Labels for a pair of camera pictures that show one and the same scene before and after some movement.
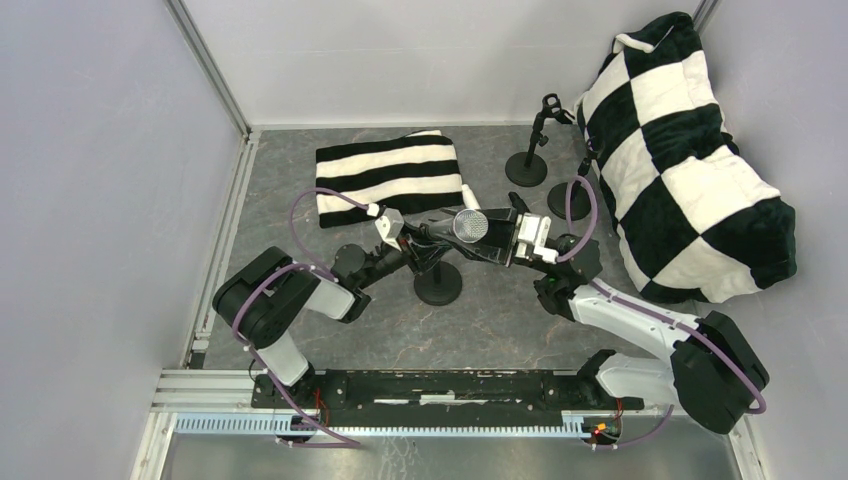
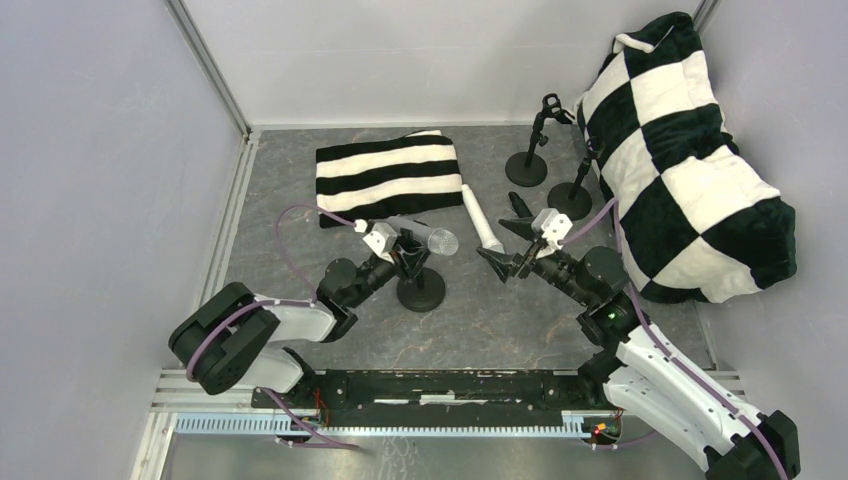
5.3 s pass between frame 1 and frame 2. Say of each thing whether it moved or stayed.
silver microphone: moved
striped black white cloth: stayed
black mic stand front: moved
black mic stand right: stayed
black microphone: stayed
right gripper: moved
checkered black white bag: stayed
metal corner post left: stayed
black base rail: stayed
